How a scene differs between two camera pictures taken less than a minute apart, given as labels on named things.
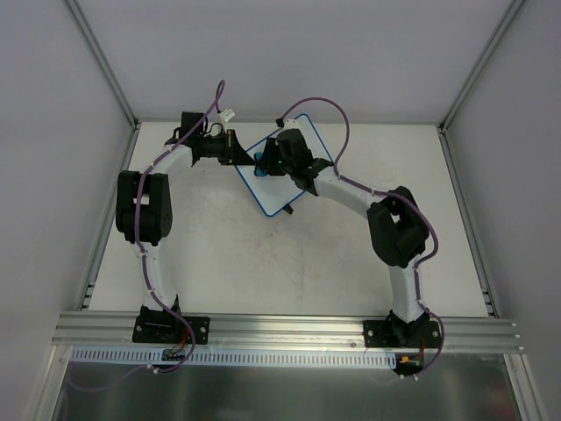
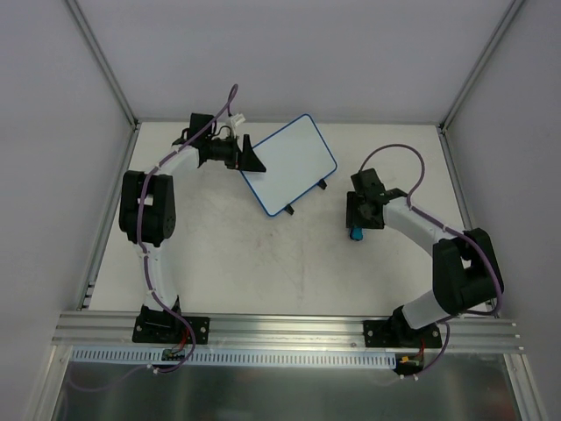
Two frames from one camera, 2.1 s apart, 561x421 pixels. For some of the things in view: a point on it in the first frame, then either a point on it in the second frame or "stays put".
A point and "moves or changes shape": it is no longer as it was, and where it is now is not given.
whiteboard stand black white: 288,209 stays put
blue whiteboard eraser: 258,171 moves or changes shape
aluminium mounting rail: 459,332 stays put
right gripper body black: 270,157 -> 357,217
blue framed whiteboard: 273,192 stays put
